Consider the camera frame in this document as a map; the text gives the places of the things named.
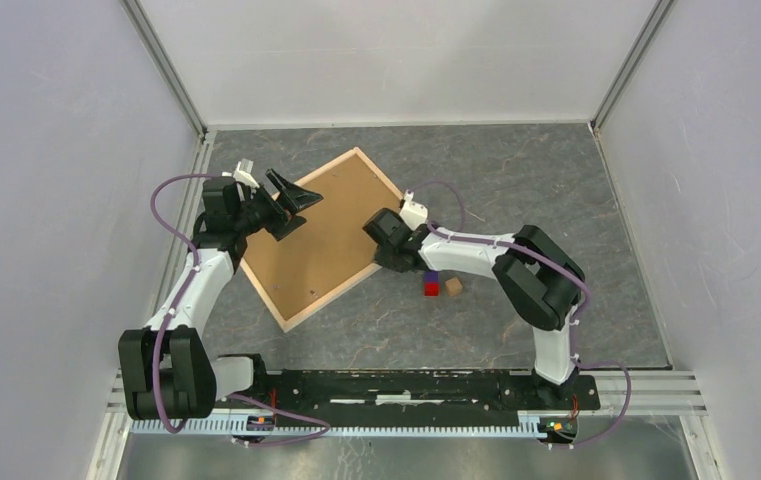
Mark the light wooden picture frame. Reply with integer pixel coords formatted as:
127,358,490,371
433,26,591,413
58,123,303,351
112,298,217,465
237,146,408,334

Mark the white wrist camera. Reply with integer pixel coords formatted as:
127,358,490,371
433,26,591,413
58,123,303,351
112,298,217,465
232,158,260,189
399,190,428,231

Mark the small wooden cube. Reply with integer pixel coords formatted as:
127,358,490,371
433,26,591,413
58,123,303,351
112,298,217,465
445,277,464,297

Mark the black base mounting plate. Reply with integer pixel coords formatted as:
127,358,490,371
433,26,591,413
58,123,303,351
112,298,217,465
244,369,601,428

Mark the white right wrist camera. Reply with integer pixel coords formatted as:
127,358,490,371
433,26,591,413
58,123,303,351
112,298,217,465
399,190,428,231

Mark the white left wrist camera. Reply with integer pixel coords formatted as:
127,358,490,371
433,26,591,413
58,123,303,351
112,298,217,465
232,158,260,189

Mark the red and purple block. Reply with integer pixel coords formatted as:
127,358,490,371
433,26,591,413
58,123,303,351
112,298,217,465
423,271,440,297

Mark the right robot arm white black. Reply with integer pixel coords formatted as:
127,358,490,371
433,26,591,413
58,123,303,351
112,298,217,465
363,208,591,408

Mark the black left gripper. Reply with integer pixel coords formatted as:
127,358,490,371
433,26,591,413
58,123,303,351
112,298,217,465
233,169,322,241

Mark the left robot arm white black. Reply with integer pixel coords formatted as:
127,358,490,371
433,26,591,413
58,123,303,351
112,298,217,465
118,169,323,434

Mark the brown cardboard backing board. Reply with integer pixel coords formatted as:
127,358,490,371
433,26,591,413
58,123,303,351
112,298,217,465
242,153,402,326

